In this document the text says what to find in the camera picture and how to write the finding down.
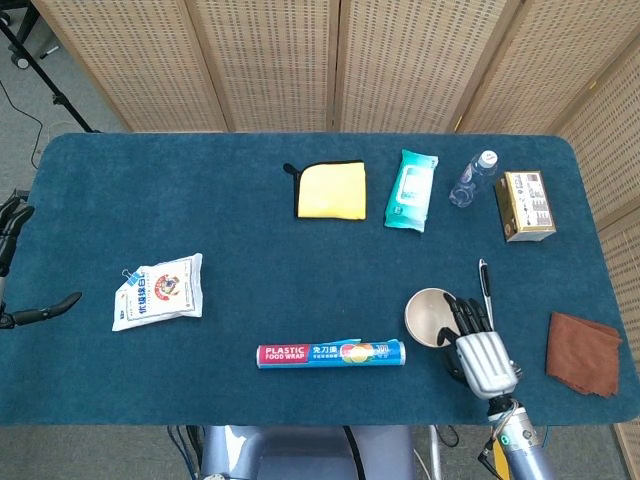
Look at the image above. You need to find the clear plastic water bottle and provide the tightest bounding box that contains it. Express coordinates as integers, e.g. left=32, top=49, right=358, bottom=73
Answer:
left=448, top=149, right=500, bottom=208

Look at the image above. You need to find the wicker folding screen panel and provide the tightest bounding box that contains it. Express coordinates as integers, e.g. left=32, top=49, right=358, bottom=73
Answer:
left=452, top=0, right=640, bottom=136
left=30, top=0, right=229, bottom=134
left=333, top=0, right=526, bottom=134
left=597, top=219, right=640, bottom=480
left=552, top=74, right=640, bottom=231
left=189, top=0, right=344, bottom=134

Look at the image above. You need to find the plastic food wrap roll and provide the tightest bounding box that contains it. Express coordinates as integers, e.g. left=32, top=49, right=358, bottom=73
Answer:
left=255, top=338, right=407, bottom=370

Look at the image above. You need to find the black tripod stand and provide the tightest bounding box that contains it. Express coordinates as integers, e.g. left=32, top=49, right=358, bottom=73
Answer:
left=0, top=0, right=101, bottom=134

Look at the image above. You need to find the white sugar bag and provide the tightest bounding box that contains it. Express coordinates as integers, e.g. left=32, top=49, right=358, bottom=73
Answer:
left=111, top=252, right=205, bottom=333

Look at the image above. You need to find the blue table cloth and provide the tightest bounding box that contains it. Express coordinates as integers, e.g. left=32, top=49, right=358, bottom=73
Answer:
left=0, top=132, right=640, bottom=427

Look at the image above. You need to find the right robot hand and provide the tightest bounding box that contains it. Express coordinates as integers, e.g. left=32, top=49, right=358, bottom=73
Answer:
left=436, top=292, right=524, bottom=400

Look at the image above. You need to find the green wet wipes pack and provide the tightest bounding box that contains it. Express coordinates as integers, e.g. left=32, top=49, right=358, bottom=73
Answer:
left=383, top=148, right=440, bottom=234

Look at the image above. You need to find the blue-grey robot torso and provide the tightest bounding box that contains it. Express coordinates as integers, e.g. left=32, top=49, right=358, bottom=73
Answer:
left=199, top=424, right=416, bottom=480

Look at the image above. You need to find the gold cardboard box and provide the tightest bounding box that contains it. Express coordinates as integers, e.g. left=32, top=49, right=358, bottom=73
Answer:
left=494, top=170, right=558, bottom=244

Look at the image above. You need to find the brown cloth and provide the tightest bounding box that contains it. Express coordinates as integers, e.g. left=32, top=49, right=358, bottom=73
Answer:
left=544, top=311, right=624, bottom=399

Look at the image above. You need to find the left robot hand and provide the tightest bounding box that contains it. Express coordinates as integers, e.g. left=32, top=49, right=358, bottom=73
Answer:
left=0, top=188, right=84, bottom=331

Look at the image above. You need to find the beige bowl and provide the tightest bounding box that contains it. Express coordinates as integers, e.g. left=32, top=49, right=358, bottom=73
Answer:
left=403, top=299, right=459, bottom=350
left=404, top=287, right=464, bottom=347

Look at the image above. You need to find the yellow microfiber cloth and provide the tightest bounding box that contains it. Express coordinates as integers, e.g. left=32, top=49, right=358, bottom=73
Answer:
left=282, top=159, right=368, bottom=221

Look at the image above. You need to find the black cable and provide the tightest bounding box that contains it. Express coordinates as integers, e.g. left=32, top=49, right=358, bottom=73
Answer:
left=342, top=425, right=365, bottom=480

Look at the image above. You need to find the black and white pen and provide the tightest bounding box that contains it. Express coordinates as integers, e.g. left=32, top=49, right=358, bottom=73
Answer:
left=478, top=258, right=496, bottom=331

